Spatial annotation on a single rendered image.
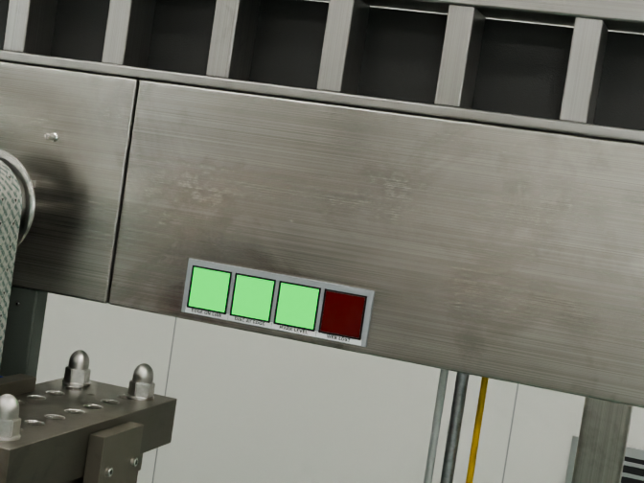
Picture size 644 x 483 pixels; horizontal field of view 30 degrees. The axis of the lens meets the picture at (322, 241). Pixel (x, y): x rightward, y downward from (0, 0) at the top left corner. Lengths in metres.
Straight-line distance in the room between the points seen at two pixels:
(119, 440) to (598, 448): 0.61
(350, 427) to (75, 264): 2.42
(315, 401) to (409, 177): 2.57
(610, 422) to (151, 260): 0.63
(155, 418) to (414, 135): 0.49
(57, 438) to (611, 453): 0.70
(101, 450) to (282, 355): 2.63
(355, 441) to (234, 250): 2.47
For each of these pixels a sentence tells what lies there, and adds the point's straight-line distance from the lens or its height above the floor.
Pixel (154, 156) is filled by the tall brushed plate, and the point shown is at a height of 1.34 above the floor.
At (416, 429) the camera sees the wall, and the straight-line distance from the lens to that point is 3.91.
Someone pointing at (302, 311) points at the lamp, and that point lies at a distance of 1.50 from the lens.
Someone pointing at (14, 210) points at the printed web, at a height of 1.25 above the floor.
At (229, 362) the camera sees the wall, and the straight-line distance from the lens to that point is 4.08.
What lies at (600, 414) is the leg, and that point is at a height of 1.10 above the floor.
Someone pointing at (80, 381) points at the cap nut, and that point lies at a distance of 1.62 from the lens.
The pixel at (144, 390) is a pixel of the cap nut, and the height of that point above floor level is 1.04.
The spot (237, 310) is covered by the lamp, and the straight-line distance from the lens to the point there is 1.53.
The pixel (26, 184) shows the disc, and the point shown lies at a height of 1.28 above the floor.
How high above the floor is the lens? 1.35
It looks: 3 degrees down
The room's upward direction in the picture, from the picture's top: 8 degrees clockwise
